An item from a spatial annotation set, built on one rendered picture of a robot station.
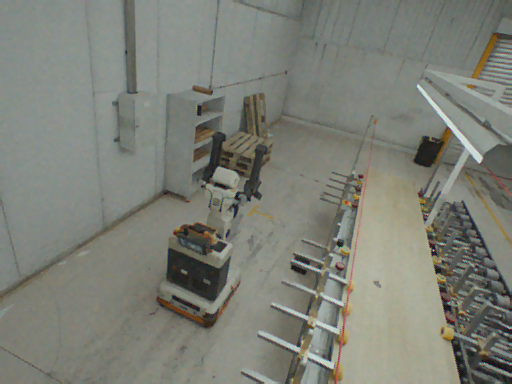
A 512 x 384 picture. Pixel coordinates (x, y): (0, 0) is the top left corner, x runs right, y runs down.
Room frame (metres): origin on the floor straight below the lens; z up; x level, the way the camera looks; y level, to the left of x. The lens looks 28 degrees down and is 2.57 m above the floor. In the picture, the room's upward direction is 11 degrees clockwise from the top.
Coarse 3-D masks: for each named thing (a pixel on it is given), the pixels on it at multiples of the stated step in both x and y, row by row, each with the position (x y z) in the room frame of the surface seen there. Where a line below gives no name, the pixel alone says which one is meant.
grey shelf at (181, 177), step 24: (168, 96) 4.16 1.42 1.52; (192, 96) 4.30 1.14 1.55; (216, 96) 4.61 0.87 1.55; (168, 120) 4.16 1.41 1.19; (192, 120) 4.17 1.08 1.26; (216, 120) 4.94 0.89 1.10; (168, 144) 4.16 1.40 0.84; (192, 144) 4.05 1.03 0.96; (168, 168) 4.15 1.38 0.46; (192, 168) 4.20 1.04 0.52; (192, 192) 4.16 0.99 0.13
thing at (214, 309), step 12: (228, 276) 2.37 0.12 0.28; (240, 276) 2.49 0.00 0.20; (168, 288) 2.08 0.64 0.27; (180, 288) 2.10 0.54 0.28; (228, 288) 2.23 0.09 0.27; (156, 300) 2.08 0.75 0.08; (168, 300) 2.05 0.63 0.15; (192, 300) 2.00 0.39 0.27; (204, 300) 2.02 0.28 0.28; (216, 300) 2.04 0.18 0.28; (228, 300) 2.23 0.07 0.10; (180, 312) 2.00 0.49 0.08; (192, 312) 1.98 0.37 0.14; (216, 312) 2.00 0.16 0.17; (204, 324) 1.93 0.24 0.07
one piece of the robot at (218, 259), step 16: (176, 240) 2.14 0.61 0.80; (176, 256) 2.12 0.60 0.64; (192, 256) 2.08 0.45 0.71; (208, 256) 2.04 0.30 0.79; (224, 256) 2.07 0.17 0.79; (176, 272) 2.12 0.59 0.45; (192, 272) 2.07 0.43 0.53; (208, 272) 2.03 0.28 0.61; (224, 272) 2.12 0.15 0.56; (192, 288) 2.07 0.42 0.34; (208, 288) 2.03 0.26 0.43
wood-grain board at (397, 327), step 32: (384, 192) 3.84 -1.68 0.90; (416, 192) 4.06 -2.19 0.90; (384, 224) 2.98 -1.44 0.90; (416, 224) 3.12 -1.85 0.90; (352, 256) 2.28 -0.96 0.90; (384, 256) 2.38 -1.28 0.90; (416, 256) 2.49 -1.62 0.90; (384, 288) 1.95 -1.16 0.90; (416, 288) 2.02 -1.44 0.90; (352, 320) 1.55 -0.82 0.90; (384, 320) 1.61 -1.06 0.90; (416, 320) 1.67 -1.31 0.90; (352, 352) 1.30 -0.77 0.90; (384, 352) 1.35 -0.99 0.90; (416, 352) 1.40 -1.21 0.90; (448, 352) 1.45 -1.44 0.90
